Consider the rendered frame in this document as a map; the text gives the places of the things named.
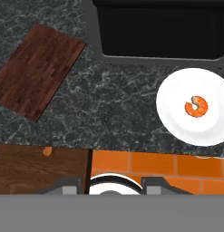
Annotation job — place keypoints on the white and black round object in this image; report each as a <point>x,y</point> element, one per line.
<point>114,184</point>

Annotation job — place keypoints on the dark wooden cutting board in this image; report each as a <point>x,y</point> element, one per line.
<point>34,72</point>

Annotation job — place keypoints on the round orange drawer knob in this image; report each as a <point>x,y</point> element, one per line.
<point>47,151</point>

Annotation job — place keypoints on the white round plate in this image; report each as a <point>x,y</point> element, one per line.
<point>183,120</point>

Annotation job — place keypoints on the dark sink basin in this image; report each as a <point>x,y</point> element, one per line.
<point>161,30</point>

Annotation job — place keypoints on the orange shrimp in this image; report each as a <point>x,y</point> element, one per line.
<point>197,106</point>

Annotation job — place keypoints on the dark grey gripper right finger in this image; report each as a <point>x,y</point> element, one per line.
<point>155,184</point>

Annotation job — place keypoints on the brown wooden drawer front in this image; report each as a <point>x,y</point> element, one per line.
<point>40,170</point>

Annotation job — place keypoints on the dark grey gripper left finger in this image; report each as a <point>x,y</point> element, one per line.
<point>68,185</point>

